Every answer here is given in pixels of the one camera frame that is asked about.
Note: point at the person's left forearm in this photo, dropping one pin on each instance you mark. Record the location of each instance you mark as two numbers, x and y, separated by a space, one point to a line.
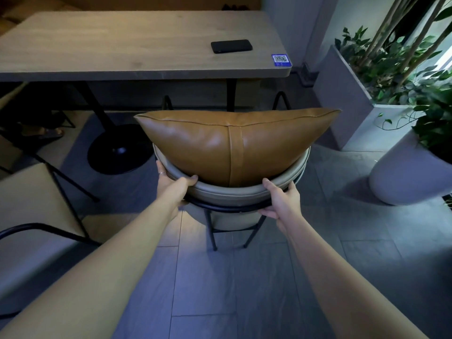
91 278

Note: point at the tan chair with black frame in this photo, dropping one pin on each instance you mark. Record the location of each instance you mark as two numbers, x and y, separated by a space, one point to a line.
31 197

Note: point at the green leafy shrub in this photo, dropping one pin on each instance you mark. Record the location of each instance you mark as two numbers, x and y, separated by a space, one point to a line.
379 63

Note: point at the white round plant pot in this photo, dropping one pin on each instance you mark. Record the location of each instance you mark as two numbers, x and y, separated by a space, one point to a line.
406 172

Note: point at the grey rectangular planter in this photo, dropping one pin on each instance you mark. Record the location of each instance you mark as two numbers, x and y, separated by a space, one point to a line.
339 98

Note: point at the dark green potted plant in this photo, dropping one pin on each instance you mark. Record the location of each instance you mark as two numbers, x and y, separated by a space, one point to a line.
436 112

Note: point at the beige chair with black frame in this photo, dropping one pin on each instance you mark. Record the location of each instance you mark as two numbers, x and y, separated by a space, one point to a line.
229 194

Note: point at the black table post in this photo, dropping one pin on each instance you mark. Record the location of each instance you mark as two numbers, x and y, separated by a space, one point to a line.
231 95

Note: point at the person's right forearm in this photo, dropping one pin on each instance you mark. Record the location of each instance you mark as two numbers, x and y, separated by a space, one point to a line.
353 285

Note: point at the black smartphone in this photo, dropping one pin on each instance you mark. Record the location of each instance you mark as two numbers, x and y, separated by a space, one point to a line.
231 46

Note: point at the person's right thumb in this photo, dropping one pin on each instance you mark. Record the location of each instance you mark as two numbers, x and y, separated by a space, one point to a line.
271 188

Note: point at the bamboo stalks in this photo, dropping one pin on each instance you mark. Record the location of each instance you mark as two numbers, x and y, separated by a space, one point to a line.
390 35

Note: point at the person's left thumb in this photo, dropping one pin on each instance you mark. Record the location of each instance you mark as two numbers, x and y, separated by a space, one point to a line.
189 180

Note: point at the blue square code sticker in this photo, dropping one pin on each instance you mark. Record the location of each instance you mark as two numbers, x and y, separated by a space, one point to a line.
280 59

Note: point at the person's left hand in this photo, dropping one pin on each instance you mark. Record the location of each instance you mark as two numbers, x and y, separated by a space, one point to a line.
171 194

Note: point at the brown upholstered bench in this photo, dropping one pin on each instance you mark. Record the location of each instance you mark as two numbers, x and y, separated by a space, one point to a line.
14 15

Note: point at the black round table pedestal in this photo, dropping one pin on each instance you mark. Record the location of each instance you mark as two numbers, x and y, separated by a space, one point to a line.
116 151

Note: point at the brown leather cushion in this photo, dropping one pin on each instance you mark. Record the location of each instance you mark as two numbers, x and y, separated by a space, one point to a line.
229 144

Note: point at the person's right hand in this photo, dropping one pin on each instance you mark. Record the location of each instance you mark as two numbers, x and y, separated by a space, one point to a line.
286 208

